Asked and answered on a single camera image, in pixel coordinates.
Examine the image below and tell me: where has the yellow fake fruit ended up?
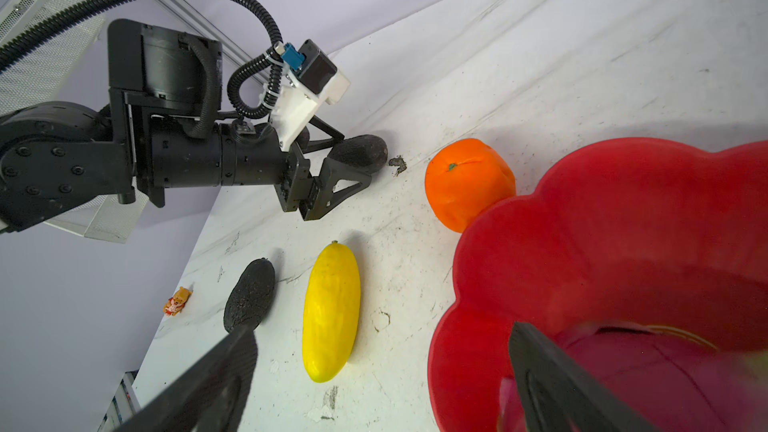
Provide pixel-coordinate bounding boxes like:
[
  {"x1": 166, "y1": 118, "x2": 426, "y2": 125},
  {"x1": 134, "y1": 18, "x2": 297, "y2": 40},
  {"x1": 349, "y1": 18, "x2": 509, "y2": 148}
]
[{"x1": 302, "y1": 241, "x2": 362, "y2": 383}]

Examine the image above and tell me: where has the red flower-shaped fruit bowl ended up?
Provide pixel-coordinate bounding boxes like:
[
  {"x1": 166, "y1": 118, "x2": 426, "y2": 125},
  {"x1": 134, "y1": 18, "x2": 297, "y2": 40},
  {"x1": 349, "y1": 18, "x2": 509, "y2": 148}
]
[{"x1": 427, "y1": 138, "x2": 767, "y2": 431}]

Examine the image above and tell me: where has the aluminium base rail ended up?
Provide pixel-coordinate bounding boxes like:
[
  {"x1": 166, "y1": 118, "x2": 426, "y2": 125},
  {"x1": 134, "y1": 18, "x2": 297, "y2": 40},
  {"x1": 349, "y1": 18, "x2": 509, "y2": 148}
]
[{"x1": 97, "y1": 370, "x2": 141, "y2": 432}]

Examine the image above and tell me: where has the white mesh upper shelf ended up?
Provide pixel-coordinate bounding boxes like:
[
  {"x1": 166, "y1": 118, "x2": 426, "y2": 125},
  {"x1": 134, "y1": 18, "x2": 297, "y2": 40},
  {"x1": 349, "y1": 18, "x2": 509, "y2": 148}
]
[{"x1": 0, "y1": 0, "x2": 109, "y2": 115}]

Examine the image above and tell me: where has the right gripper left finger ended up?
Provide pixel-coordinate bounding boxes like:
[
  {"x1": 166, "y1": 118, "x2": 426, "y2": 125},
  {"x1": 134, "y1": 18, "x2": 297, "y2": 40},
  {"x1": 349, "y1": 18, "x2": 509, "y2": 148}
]
[{"x1": 118, "y1": 326, "x2": 258, "y2": 431}]

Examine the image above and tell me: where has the small candy wrapper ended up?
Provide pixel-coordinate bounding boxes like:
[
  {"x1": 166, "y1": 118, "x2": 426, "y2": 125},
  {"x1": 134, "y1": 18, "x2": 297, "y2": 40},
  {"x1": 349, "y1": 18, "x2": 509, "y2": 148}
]
[{"x1": 163, "y1": 287, "x2": 193, "y2": 316}]

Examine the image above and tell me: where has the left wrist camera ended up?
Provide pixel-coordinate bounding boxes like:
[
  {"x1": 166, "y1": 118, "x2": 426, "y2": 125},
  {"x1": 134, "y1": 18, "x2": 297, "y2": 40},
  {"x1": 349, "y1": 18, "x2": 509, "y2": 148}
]
[{"x1": 269, "y1": 39, "x2": 350, "y2": 152}]

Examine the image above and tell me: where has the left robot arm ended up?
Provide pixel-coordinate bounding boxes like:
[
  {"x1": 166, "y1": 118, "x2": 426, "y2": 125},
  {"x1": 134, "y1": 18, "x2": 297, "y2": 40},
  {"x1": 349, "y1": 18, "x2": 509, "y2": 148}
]
[{"x1": 1, "y1": 19, "x2": 388, "y2": 233}]

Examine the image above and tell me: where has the pink dragon fruit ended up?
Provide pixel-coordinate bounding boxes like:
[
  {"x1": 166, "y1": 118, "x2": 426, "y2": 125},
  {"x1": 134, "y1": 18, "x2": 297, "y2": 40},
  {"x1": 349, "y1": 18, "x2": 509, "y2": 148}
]
[{"x1": 497, "y1": 324, "x2": 767, "y2": 431}]

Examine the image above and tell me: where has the dark avocado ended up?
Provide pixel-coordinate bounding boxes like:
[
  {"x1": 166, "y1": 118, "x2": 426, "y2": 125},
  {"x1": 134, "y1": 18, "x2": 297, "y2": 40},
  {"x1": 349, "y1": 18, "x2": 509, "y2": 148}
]
[
  {"x1": 328, "y1": 134, "x2": 389, "y2": 174},
  {"x1": 223, "y1": 258, "x2": 277, "y2": 333}
]

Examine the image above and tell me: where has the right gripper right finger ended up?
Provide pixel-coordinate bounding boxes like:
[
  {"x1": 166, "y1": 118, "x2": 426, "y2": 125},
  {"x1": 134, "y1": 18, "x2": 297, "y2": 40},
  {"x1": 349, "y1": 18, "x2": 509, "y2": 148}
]
[{"x1": 508, "y1": 322, "x2": 656, "y2": 431}]

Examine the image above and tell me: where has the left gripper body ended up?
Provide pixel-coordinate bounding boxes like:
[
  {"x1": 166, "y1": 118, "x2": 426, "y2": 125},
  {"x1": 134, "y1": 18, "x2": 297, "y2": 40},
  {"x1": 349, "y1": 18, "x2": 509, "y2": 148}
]
[{"x1": 149, "y1": 119, "x2": 298, "y2": 212}]

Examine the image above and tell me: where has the orange fake fruit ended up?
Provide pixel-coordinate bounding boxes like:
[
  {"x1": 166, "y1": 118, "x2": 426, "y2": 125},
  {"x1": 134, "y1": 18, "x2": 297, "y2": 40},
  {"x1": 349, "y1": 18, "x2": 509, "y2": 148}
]
[{"x1": 425, "y1": 138, "x2": 517, "y2": 233}]

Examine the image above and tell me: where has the white mesh lower shelf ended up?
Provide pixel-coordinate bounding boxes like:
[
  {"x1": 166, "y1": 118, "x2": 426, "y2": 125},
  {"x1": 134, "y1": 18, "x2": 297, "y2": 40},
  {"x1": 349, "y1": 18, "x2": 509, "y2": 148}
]
[{"x1": 46, "y1": 192, "x2": 148, "y2": 244}]

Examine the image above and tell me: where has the white mesh shelf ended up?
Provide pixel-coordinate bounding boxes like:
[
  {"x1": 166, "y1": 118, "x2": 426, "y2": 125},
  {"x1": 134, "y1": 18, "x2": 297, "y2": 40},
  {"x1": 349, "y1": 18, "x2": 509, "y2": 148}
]
[
  {"x1": 46, "y1": 192, "x2": 148, "y2": 244},
  {"x1": 0, "y1": 0, "x2": 109, "y2": 115}
]

